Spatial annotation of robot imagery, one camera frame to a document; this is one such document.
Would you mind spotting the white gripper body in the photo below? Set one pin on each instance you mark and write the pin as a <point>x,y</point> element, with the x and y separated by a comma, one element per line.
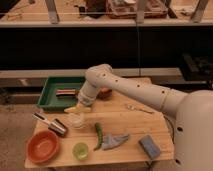
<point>87,94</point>

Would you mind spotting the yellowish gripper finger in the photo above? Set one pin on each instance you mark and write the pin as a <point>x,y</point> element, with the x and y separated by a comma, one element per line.
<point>80,108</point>

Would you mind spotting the yellow banana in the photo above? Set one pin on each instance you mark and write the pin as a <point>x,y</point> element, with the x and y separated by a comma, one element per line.
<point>72,110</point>

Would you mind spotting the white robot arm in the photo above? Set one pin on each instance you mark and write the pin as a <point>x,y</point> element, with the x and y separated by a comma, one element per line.
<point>193,113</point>

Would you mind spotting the white paper cup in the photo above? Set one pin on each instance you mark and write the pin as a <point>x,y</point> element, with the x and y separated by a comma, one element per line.
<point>76,120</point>

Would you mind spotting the green translucent cup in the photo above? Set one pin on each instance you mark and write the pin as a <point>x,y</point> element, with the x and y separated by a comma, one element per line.
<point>80,151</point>

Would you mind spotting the dark red bowl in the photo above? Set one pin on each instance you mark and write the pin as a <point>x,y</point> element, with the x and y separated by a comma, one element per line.
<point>102,95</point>

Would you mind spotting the orange fruit in bowl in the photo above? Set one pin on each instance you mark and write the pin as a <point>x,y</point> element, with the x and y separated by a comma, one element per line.
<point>105,90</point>

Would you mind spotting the green chili pepper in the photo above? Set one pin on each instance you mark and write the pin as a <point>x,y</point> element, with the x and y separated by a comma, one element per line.
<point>99,136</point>

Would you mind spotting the green plastic tray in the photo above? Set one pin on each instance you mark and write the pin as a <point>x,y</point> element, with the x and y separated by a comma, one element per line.
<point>50,101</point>

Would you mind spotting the striped bar in tray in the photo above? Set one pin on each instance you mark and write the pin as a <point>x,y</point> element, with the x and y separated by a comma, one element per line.
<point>62,93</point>

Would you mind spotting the black and silver tool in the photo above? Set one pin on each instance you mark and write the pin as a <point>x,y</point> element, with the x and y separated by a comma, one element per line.
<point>56,125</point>

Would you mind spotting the grey crumpled cloth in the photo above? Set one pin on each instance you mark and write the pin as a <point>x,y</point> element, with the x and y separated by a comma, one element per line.
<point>110,141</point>

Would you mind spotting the metal fork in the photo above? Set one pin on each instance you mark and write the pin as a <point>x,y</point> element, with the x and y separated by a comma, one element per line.
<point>130,107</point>

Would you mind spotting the orange plastic bowl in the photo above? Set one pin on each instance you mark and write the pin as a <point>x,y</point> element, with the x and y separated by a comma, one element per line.
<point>42,147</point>

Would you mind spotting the blue sponge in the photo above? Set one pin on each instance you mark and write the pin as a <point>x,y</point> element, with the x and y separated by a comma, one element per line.
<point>150,147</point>

